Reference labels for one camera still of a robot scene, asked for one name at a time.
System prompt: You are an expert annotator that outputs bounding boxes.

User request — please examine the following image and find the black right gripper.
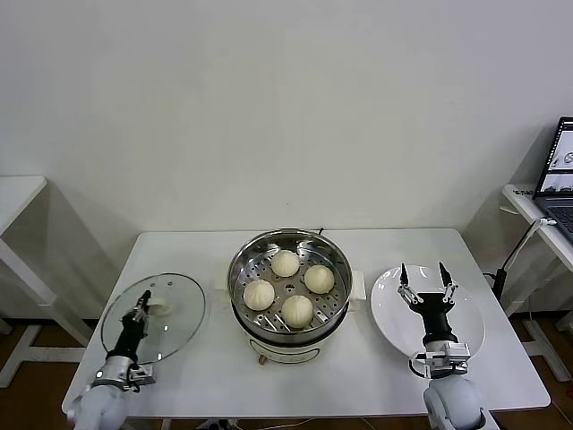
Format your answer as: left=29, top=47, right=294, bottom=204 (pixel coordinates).
left=397, top=262, right=460, bottom=348

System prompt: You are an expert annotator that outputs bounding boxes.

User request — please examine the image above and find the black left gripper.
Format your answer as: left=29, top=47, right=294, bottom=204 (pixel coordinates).
left=109, top=289, right=153, bottom=359

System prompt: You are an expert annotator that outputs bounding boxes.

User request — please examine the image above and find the glass lid cream handle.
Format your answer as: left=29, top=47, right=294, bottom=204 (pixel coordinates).
left=100, top=272, right=207, bottom=365

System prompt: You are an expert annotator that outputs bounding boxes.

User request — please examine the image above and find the white steamed baozi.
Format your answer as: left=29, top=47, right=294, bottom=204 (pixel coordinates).
left=243, top=280, right=276, bottom=312
left=280, top=295, right=314, bottom=328
left=270, top=249, right=301, bottom=278
left=304, top=264, right=336, bottom=295

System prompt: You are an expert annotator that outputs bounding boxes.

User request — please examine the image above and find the perforated steel steamer basket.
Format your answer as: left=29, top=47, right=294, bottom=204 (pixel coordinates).
left=227, top=228, right=354, bottom=340

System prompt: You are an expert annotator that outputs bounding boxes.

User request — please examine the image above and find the steel steamer pot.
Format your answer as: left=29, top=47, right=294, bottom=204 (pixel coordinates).
left=214, top=263, right=368, bottom=366

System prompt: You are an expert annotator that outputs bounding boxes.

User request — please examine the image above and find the white round plate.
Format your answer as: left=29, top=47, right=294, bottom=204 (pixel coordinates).
left=370, top=264, right=487, bottom=368

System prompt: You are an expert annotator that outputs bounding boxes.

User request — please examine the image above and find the white laptop desk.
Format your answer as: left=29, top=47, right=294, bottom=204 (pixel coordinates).
left=500, top=183, right=573, bottom=382

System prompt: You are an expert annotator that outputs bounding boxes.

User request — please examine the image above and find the grey open laptop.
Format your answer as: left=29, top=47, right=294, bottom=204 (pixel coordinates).
left=533, top=116, right=573, bottom=247

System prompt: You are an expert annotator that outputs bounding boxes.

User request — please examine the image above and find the white empty side table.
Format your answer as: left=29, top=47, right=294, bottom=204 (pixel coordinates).
left=0, top=175, right=95, bottom=389

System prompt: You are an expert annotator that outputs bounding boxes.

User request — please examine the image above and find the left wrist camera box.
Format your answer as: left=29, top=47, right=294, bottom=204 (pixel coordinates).
left=128, top=363, right=158, bottom=387

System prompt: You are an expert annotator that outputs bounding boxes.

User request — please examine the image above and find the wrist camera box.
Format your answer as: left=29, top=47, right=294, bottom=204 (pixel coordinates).
left=128, top=363, right=158, bottom=387
left=409, top=340, right=471, bottom=377

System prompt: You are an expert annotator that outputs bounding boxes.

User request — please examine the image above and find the black cable adapter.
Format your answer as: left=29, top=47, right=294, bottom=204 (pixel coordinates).
left=482, top=266, right=511, bottom=314

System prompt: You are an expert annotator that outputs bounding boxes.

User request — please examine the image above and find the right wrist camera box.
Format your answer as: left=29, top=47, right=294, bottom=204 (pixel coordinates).
left=409, top=340, right=471, bottom=377

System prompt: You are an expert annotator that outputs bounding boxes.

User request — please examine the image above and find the white laptop cable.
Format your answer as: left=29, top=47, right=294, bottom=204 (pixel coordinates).
left=504, top=217, right=557, bottom=271

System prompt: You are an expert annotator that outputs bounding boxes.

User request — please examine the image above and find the white floor cable bundle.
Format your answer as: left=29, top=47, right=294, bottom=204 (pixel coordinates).
left=196, top=417, right=239, bottom=430

